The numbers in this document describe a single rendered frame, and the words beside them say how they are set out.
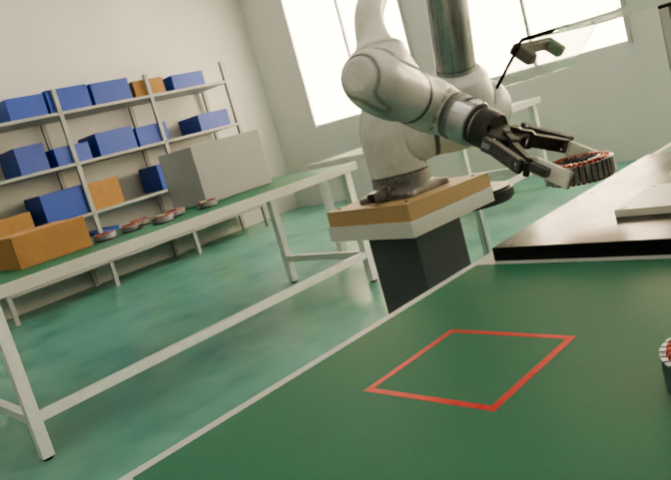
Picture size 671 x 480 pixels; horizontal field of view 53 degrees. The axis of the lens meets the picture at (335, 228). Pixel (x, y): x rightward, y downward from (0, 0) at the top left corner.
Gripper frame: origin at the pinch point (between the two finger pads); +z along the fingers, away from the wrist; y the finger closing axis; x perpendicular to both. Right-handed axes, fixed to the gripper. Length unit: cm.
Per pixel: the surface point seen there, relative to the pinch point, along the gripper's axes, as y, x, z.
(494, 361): -53, 0, 18
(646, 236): -17.8, -2.6, 18.4
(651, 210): -7.3, -1.5, 15.2
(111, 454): -25, 176, -133
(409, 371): -57, 4, 11
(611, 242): -19.7, -0.4, 15.1
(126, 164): 229, 305, -577
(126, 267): 190, 398, -521
